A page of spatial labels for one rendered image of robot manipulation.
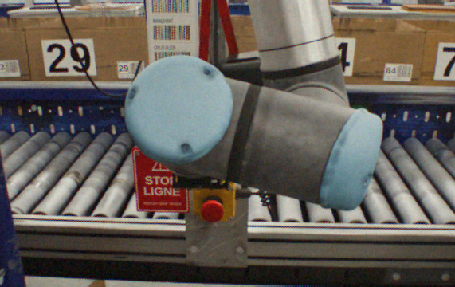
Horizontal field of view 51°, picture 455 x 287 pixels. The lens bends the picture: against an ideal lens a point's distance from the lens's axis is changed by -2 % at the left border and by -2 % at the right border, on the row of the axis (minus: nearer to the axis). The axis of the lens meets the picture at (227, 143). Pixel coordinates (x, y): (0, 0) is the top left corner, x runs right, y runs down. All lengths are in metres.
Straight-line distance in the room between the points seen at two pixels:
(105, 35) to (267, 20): 1.00
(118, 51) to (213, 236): 0.73
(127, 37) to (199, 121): 1.09
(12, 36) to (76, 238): 0.77
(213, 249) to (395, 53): 0.82
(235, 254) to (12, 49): 0.97
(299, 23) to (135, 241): 0.61
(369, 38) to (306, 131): 1.08
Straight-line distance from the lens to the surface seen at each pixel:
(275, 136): 0.39
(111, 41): 1.48
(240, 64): 0.76
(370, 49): 1.46
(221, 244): 0.95
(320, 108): 0.41
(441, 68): 1.54
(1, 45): 1.61
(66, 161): 1.32
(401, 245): 1.00
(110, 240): 0.99
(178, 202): 0.91
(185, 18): 0.81
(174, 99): 0.39
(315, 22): 0.52
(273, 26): 0.51
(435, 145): 1.47
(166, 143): 0.38
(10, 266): 0.54
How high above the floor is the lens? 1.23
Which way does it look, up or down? 21 degrees down
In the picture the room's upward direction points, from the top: straight up
